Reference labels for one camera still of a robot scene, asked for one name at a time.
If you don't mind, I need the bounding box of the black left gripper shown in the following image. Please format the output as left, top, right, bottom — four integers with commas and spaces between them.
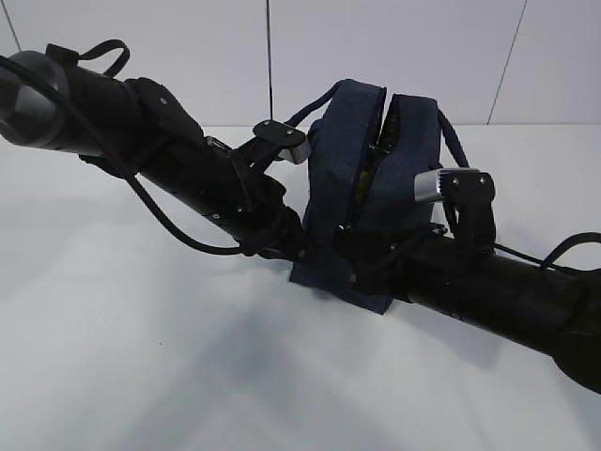
229, 140, 310, 258

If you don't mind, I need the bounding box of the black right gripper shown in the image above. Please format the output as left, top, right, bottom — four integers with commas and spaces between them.
333, 223, 446, 296

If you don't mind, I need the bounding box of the dark blue lunch bag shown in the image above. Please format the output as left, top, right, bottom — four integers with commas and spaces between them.
289, 79, 469, 314

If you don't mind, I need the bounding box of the yellow lemon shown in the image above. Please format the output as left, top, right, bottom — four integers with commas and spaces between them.
355, 170, 370, 206

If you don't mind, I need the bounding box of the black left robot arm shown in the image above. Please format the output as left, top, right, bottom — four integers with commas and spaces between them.
1, 39, 310, 261

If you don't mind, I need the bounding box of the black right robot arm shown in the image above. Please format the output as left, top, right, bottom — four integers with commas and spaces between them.
333, 224, 600, 392

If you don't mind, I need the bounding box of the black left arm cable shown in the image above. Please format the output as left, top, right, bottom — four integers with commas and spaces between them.
0, 39, 264, 257

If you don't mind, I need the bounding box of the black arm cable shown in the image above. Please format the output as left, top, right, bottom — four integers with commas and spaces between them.
492, 232, 601, 273
0, 39, 264, 257

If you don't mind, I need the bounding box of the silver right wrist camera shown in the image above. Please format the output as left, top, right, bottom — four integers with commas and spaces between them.
413, 166, 498, 250

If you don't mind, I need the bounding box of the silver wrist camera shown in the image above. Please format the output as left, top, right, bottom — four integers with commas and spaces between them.
252, 119, 311, 164
413, 166, 498, 250

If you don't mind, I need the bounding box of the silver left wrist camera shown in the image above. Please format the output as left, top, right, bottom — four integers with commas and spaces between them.
252, 119, 311, 164

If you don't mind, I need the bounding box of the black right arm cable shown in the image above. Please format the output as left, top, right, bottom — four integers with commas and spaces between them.
492, 232, 601, 273

